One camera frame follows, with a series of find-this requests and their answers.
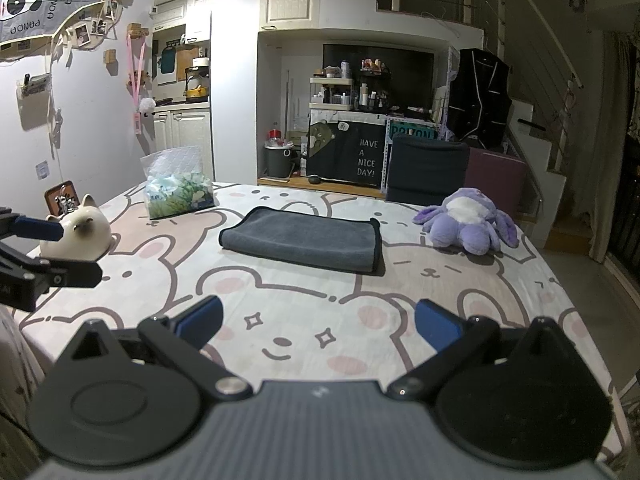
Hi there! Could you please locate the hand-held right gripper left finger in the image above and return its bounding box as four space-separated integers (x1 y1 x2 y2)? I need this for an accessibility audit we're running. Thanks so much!
56 295 253 402

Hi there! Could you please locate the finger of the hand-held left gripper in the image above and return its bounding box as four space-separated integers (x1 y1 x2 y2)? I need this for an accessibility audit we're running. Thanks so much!
0 206 65 242
0 245 104 290

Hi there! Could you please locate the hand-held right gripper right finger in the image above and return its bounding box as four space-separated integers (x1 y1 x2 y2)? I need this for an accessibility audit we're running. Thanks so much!
386 298 586 402

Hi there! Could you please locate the purple and grey towel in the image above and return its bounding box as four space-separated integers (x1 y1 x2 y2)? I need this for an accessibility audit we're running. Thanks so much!
219 206 384 275

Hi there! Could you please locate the small wooden framed picture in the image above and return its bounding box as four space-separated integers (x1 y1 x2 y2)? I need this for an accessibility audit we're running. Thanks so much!
43 179 81 217

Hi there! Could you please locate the white ceramic cat ornament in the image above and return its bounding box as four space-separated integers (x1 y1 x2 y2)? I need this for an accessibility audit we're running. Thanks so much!
39 193 112 263

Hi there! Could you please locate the purple plush toy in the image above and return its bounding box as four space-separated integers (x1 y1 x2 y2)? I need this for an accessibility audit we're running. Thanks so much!
413 187 519 256

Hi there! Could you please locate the rabbit print tablecloth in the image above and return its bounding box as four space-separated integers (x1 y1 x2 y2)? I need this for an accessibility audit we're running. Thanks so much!
12 182 632 466

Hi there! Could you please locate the soft tissue pack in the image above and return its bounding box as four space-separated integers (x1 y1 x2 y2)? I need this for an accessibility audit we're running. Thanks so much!
139 145 219 220

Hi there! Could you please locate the black chair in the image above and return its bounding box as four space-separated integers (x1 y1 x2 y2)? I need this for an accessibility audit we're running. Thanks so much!
384 133 470 206

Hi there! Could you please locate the dark purple cabinet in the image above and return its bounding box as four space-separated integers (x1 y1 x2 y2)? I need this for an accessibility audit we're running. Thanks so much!
464 147 529 216

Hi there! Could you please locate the dark trash bin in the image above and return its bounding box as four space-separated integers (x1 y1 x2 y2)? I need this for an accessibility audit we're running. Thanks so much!
264 144 294 179

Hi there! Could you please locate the green sign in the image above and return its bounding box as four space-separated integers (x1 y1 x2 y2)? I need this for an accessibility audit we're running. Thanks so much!
387 124 436 141

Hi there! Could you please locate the black printed curtain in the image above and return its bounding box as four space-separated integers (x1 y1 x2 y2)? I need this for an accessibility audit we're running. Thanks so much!
305 119 386 186

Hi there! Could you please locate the panda print banner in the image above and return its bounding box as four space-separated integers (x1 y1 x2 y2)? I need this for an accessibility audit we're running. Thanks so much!
0 0 109 42

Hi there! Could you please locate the black vest with white trim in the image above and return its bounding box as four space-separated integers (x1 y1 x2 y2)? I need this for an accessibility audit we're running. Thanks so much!
444 47 512 149

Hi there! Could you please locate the white storage rack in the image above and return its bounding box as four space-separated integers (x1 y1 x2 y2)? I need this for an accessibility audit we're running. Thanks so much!
308 75 356 109

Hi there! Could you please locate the pink lanyard with pompom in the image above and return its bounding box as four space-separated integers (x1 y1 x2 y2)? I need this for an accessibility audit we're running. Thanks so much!
126 34 155 134

